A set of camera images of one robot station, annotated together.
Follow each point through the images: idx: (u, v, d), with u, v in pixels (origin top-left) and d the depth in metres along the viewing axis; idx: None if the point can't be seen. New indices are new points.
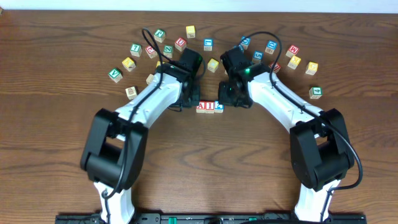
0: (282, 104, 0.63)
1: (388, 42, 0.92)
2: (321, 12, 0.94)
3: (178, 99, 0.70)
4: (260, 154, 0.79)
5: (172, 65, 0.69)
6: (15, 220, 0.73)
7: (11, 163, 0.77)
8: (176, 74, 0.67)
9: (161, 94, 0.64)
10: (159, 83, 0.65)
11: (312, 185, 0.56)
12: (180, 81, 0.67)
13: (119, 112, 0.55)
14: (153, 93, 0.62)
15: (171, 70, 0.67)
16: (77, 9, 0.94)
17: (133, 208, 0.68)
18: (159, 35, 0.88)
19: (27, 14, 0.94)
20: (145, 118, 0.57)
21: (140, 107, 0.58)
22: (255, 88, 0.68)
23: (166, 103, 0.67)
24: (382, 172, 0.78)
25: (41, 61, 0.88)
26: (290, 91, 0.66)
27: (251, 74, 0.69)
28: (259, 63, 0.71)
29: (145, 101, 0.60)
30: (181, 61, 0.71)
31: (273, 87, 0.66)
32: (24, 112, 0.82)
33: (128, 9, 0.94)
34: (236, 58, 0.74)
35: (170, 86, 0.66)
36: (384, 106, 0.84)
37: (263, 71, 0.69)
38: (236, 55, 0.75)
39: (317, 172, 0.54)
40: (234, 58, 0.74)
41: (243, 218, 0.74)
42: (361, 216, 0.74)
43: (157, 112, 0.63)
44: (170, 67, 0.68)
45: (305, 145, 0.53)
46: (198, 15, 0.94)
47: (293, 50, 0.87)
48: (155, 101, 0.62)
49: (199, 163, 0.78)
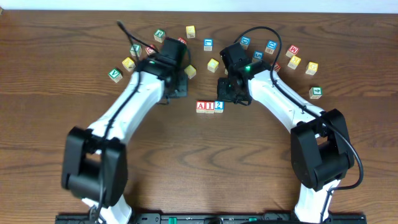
0: (283, 103, 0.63)
1: (388, 41, 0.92)
2: (321, 12, 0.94)
3: (160, 96, 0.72)
4: (260, 154, 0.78)
5: (152, 60, 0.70)
6: (15, 220, 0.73)
7: (12, 163, 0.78)
8: (155, 70, 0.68)
9: (138, 101, 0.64)
10: (137, 86, 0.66)
11: (312, 185, 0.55)
12: (159, 78, 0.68)
13: (93, 129, 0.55)
14: (129, 100, 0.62)
15: (150, 67, 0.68)
16: (78, 9, 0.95)
17: (130, 209, 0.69)
18: (159, 35, 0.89)
19: (28, 15, 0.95)
20: (123, 132, 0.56)
21: (116, 119, 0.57)
22: (255, 85, 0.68)
23: (147, 107, 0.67)
24: (382, 172, 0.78)
25: (41, 62, 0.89)
26: (289, 89, 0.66)
27: (251, 71, 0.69)
28: (260, 61, 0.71)
29: (122, 112, 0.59)
30: (163, 53, 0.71)
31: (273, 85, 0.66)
32: (25, 112, 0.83)
33: (128, 10, 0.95)
34: (236, 55, 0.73)
35: (148, 89, 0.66)
36: (385, 106, 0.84)
37: (263, 70, 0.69)
38: (236, 51, 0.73)
39: (317, 172, 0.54)
40: (234, 55, 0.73)
41: (243, 218, 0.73)
42: (362, 217, 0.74)
43: (137, 119, 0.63)
44: (148, 64, 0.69)
45: (305, 145, 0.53)
46: (198, 15, 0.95)
47: (293, 50, 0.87)
48: (133, 108, 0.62)
49: (199, 163, 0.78)
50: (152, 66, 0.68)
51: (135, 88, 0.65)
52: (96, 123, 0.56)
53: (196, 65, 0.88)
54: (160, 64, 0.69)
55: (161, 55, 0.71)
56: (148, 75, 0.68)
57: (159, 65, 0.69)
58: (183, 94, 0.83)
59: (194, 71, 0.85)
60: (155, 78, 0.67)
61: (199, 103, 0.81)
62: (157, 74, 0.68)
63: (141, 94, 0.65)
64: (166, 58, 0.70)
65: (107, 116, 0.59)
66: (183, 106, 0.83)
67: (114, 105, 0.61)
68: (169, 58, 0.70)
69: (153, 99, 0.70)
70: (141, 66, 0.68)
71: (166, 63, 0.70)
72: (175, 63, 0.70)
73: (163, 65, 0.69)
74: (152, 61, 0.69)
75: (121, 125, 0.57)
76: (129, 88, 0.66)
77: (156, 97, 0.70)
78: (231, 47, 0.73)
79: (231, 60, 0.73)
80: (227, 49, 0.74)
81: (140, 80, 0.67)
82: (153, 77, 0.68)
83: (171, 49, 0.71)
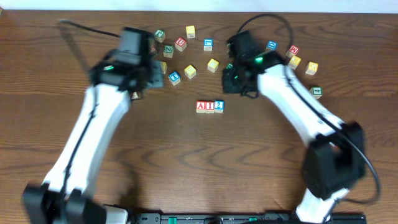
0: (300, 109, 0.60)
1: (388, 41, 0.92)
2: (321, 12, 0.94)
3: (125, 104, 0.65)
4: (260, 154, 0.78)
5: (107, 67, 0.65)
6: (15, 220, 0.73)
7: (12, 163, 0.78)
8: (111, 76, 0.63)
9: (96, 127, 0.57)
10: (92, 113, 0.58)
11: (323, 196, 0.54)
12: (117, 84, 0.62)
13: (50, 183, 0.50)
14: (86, 130, 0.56)
15: (110, 73, 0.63)
16: (78, 9, 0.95)
17: (124, 211, 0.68)
18: (159, 35, 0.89)
19: (28, 15, 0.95)
20: (84, 178, 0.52)
21: (74, 164, 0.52)
22: (270, 81, 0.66)
23: (111, 127, 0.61)
24: (383, 172, 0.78)
25: (41, 62, 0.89)
26: (305, 90, 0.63)
27: (262, 63, 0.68)
28: (270, 51, 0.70)
29: (80, 147, 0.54)
30: (122, 50, 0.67)
31: (290, 86, 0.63)
32: (25, 112, 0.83)
33: (128, 10, 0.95)
34: (245, 45, 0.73)
35: (105, 112, 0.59)
36: (385, 106, 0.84)
37: (275, 61, 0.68)
38: (245, 40, 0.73)
39: (331, 187, 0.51)
40: (243, 44, 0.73)
41: (243, 218, 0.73)
42: (361, 216, 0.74)
43: (102, 146, 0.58)
44: (106, 71, 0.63)
45: (323, 161, 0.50)
46: (198, 15, 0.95)
47: (293, 50, 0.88)
48: (91, 139, 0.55)
49: (199, 163, 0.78)
50: (112, 71, 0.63)
51: (91, 112, 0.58)
52: (53, 170, 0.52)
53: (196, 65, 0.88)
54: (122, 66, 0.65)
55: (121, 53, 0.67)
56: (106, 87, 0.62)
57: (120, 66, 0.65)
58: (158, 84, 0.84)
59: (194, 71, 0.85)
60: (115, 91, 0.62)
61: (199, 103, 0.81)
62: (119, 76, 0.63)
63: (99, 117, 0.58)
64: (128, 55, 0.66)
65: (64, 155, 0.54)
66: (183, 106, 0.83)
67: (71, 138, 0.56)
68: (131, 53, 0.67)
69: (118, 111, 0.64)
70: (98, 76, 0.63)
71: (129, 61, 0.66)
72: (139, 58, 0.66)
73: (126, 66, 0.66)
74: (111, 67, 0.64)
75: (82, 165, 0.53)
76: (84, 112, 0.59)
77: (122, 107, 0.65)
78: (239, 36, 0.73)
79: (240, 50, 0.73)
80: (234, 38, 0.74)
81: (95, 101, 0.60)
82: (113, 93, 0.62)
83: (130, 44, 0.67)
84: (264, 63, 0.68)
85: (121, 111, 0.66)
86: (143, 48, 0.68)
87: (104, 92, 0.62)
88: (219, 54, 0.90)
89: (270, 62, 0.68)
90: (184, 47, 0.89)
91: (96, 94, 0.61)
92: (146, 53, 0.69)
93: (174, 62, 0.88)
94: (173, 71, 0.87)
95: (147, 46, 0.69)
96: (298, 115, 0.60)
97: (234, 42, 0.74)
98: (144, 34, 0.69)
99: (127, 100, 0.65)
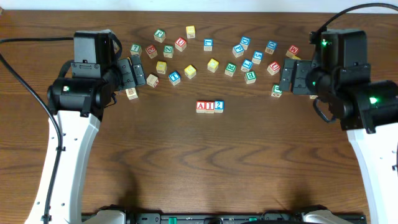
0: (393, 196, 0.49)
1: (388, 41, 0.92)
2: (321, 12, 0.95)
3: (95, 122, 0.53)
4: (260, 154, 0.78)
5: (66, 87, 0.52)
6: (16, 219, 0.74)
7: (11, 163, 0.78)
8: (78, 94, 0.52)
9: (68, 162, 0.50)
10: (60, 145, 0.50)
11: None
12: (84, 102, 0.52)
13: None
14: (56, 168, 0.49)
15: (70, 93, 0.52)
16: (78, 9, 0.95)
17: (122, 213, 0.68)
18: (159, 35, 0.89)
19: (29, 15, 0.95)
20: (64, 219, 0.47)
21: (50, 206, 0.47)
22: (372, 145, 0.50)
23: (85, 152, 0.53)
24: None
25: (41, 61, 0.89)
26: None
27: (375, 107, 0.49)
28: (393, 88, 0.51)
29: (54, 190, 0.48)
30: (79, 60, 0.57)
31: (395, 167, 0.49)
32: (23, 112, 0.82)
33: (128, 10, 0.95)
34: (352, 55, 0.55)
35: (78, 140, 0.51)
36: None
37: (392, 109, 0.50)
38: (354, 46, 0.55)
39: None
40: (350, 51, 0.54)
41: (243, 218, 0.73)
42: (362, 217, 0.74)
43: (79, 180, 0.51)
44: (63, 93, 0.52)
45: None
46: (198, 15, 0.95)
47: (293, 50, 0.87)
48: (66, 177, 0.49)
49: (199, 163, 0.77)
50: (71, 91, 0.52)
51: (58, 146, 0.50)
52: (28, 221, 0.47)
53: (196, 65, 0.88)
54: (78, 81, 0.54)
55: (76, 66, 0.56)
56: (68, 111, 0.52)
57: (76, 81, 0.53)
58: (132, 85, 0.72)
59: (194, 71, 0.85)
60: (79, 116, 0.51)
61: (199, 103, 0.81)
62: (82, 94, 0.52)
63: (69, 150, 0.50)
64: (85, 65, 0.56)
65: (40, 201, 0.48)
66: (182, 106, 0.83)
67: (42, 179, 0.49)
68: (88, 63, 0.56)
69: (89, 132, 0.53)
70: (58, 101, 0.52)
71: (89, 73, 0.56)
72: (99, 66, 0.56)
73: (87, 78, 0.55)
74: (66, 87, 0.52)
75: (60, 206, 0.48)
76: (51, 143, 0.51)
77: (93, 127, 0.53)
78: (352, 35, 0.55)
79: (339, 58, 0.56)
80: (341, 36, 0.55)
81: (60, 132, 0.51)
82: (78, 118, 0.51)
83: (84, 51, 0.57)
84: (376, 101, 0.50)
85: (92, 131, 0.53)
86: (102, 53, 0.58)
87: (66, 119, 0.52)
88: (219, 54, 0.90)
89: (386, 101, 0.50)
90: (184, 48, 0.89)
91: (58, 124, 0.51)
92: (104, 55, 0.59)
93: (174, 62, 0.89)
94: (173, 71, 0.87)
95: (105, 50, 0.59)
96: (385, 201, 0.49)
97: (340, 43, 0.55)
98: (96, 35, 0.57)
99: (97, 118, 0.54)
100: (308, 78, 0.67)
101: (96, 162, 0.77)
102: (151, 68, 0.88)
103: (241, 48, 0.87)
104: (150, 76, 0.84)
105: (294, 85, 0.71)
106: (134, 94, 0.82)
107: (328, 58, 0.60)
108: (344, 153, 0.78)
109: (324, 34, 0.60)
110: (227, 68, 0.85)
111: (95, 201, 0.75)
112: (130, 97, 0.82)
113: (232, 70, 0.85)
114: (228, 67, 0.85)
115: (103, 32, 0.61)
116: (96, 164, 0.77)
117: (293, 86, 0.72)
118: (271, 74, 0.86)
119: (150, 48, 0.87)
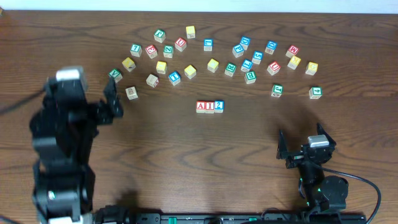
0: None
1: (387, 41, 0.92)
2: (320, 12, 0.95)
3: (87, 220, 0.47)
4: (261, 154, 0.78)
5: (51, 195, 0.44)
6: (15, 220, 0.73)
7: (11, 163, 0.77)
8: (65, 201, 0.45)
9: None
10: None
11: None
12: (75, 206, 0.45)
13: None
14: None
15: (58, 199, 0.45)
16: (78, 9, 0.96)
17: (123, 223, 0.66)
18: (159, 35, 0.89)
19: (30, 15, 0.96)
20: None
21: None
22: None
23: None
24: (384, 172, 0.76)
25: (41, 62, 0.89)
26: None
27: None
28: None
29: None
30: (48, 158, 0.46)
31: None
32: (25, 112, 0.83)
33: (129, 10, 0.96)
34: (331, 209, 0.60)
35: None
36: (384, 106, 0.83)
37: None
38: (335, 208, 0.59)
39: None
40: (331, 210, 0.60)
41: (243, 218, 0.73)
42: (361, 217, 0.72)
43: None
44: (49, 200, 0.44)
45: None
46: (198, 15, 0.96)
47: (293, 50, 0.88)
48: None
49: (199, 163, 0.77)
50: (57, 197, 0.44)
51: None
52: None
53: (196, 65, 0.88)
54: (60, 181, 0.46)
55: (49, 165, 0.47)
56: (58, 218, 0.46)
57: (57, 181, 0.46)
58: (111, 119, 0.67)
59: (194, 71, 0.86)
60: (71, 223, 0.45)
61: (199, 103, 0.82)
62: (69, 195, 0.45)
63: None
64: (56, 161, 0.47)
65: None
66: (182, 106, 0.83)
67: None
68: (58, 157, 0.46)
69: None
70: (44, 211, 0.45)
71: (62, 168, 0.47)
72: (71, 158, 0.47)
73: (66, 175, 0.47)
74: (50, 193, 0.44)
75: None
76: None
77: None
78: (338, 200, 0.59)
79: (326, 205, 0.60)
80: (329, 200, 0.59)
81: None
82: None
83: (48, 150, 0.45)
84: None
85: None
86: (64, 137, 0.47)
87: None
88: (219, 53, 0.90)
89: None
90: (184, 48, 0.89)
91: None
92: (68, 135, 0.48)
93: (174, 62, 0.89)
94: (173, 71, 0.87)
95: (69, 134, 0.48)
96: None
97: (326, 201, 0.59)
98: (54, 131, 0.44)
99: (89, 214, 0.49)
100: (291, 166, 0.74)
101: (96, 162, 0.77)
102: (152, 68, 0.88)
103: (240, 48, 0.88)
104: (150, 76, 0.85)
105: (287, 165, 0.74)
106: (134, 94, 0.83)
107: (316, 188, 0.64)
108: (344, 153, 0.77)
109: (326, 180, 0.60)
110: (227, 68, 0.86)
111: (95, 201, 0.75)
112: (130, 97, 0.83)
113: (232, 70, 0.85)
114: (228, 67, 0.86)
115: (58, 114, 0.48)
116: (96, 165, 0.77)
117: (286, 165, 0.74)
118: (271, 74, 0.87)
119: (150, 48, 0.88)
